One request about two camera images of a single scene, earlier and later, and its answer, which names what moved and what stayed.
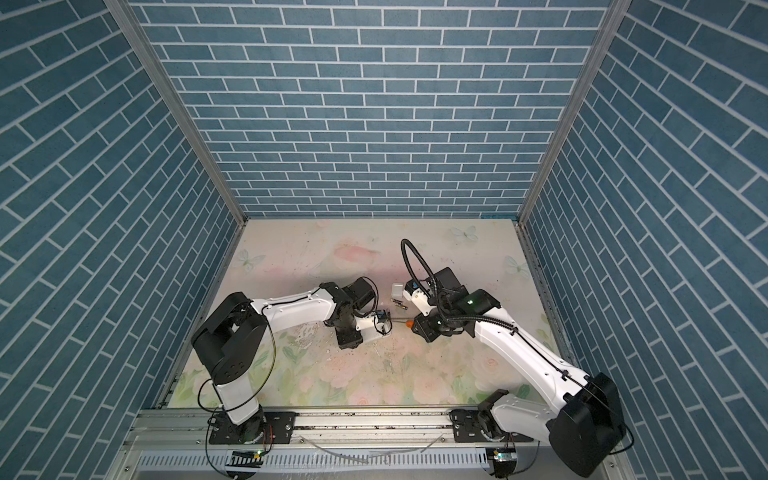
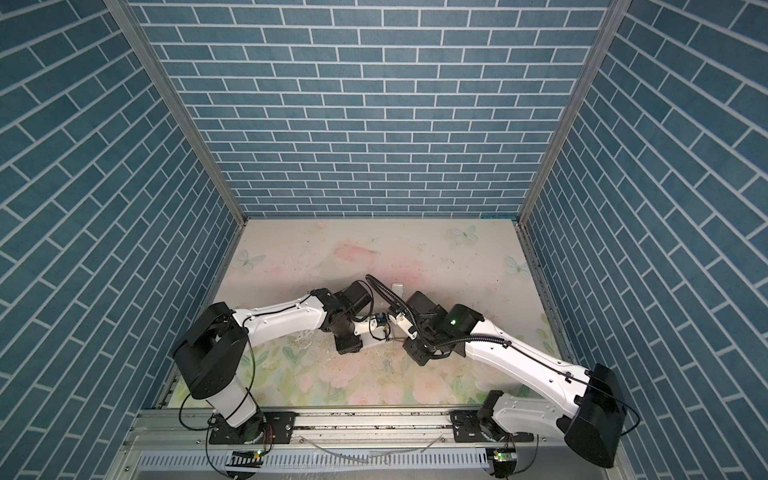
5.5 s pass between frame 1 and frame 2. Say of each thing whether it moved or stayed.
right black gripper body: moved
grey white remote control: stayed
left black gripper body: stayed
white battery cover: stayed
